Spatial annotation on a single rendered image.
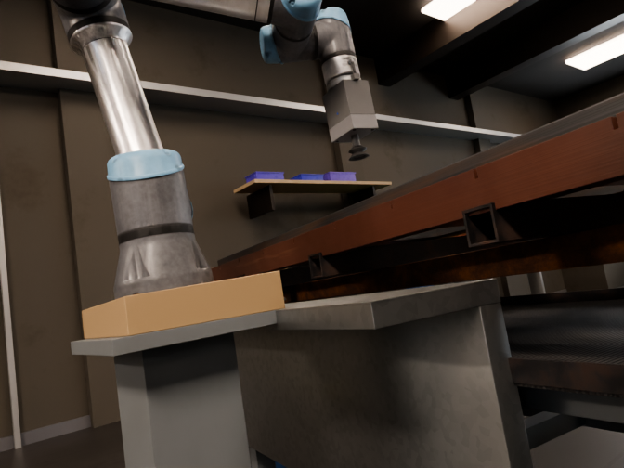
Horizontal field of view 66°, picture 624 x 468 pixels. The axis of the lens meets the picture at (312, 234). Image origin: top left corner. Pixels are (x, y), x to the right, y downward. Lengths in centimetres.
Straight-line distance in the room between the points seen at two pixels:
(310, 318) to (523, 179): 31
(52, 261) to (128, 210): 316
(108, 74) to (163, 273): 43
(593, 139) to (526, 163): 8
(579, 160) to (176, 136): 405
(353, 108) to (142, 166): 44
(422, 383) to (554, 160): 35
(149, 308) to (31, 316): 321
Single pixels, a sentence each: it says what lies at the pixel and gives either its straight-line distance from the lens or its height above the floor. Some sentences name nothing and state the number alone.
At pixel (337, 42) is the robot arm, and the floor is 119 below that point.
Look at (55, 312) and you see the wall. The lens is 389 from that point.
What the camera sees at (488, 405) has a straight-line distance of 67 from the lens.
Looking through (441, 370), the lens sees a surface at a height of 57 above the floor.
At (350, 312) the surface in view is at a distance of 57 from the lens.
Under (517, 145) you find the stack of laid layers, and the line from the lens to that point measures 69.
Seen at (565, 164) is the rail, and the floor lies 79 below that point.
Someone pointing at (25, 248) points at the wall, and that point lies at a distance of 391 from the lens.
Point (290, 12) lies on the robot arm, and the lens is 93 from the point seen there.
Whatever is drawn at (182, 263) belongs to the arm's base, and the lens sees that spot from 74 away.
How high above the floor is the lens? 70
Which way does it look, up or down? 6 degrees up
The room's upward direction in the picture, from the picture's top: 9 degrees counter-clockwise
